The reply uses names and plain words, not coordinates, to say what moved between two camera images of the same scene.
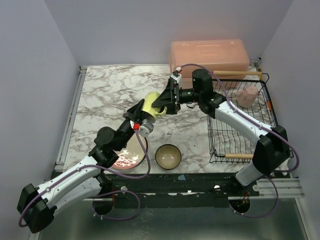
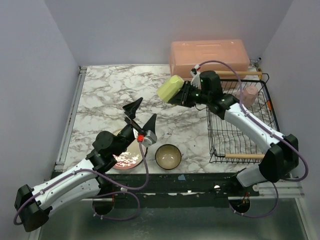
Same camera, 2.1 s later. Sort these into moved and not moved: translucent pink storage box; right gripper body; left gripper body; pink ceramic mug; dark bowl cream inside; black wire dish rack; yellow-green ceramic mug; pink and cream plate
Moved: right gripper body; left gripper body; yellow-green ceramic mug
Not moved: dark bowl cream inside; black wire dish rack; pink ceramic mug; pink and cream plate; translucent pink storage box
